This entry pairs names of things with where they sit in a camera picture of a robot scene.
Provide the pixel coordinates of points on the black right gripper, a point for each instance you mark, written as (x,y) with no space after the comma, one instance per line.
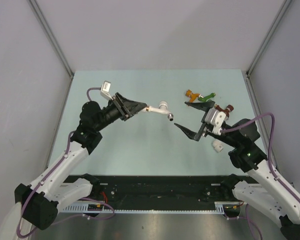
(204,106)

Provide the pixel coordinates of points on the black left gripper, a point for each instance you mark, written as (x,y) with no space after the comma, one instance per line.
(126,108)

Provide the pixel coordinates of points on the grey white water faucet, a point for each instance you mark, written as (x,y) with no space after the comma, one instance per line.
(161,109)

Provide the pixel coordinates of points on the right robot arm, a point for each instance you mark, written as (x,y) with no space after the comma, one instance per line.
(278,199)

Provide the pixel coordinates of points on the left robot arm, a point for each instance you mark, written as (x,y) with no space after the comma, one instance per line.
(41,200)

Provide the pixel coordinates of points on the white elbow pipe fitting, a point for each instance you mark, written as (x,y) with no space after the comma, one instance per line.
(217,145)

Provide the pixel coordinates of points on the yellow water faucet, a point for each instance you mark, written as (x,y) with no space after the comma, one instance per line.
(192,96)

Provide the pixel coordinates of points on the green water faucet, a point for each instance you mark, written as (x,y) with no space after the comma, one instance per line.
(206,98)

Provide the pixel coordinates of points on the brown water faucet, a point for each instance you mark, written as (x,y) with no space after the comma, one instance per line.
(227,110)

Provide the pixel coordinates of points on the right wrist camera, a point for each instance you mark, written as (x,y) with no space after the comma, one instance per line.
(215,118)

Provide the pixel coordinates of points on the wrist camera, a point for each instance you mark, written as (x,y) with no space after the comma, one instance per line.
(215,118)
(105,90)

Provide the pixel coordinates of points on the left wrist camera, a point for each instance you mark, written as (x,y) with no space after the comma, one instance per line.
(105,90)

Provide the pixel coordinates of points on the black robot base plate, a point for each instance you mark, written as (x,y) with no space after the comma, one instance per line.
(161,192)

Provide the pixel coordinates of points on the white slotted cable duct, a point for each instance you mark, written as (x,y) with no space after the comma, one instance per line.
(88,207)

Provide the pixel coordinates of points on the aluminium frame post left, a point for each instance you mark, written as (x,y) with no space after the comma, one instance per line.
(42,20)

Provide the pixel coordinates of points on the aluminium frame post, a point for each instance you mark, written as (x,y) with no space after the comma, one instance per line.
(42,20)
(284,8)

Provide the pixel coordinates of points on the aluminium frame post right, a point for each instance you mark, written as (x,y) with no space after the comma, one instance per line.
(284,8)

